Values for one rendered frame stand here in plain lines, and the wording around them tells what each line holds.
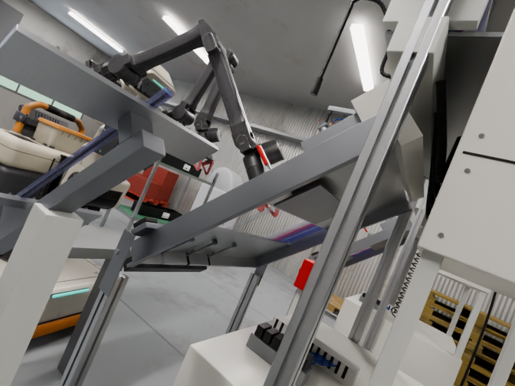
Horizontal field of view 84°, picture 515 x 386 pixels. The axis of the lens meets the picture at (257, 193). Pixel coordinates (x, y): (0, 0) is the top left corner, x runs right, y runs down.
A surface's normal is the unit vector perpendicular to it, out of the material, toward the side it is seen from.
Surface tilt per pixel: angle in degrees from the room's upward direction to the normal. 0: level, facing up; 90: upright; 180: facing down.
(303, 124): 90
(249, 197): 90
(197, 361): 90
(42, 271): 90
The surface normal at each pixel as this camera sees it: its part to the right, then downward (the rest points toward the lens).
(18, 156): 0.87, 0.36
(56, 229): 0.77, 0.32
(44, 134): -0.31, -0.12
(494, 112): -0.49, -0.24
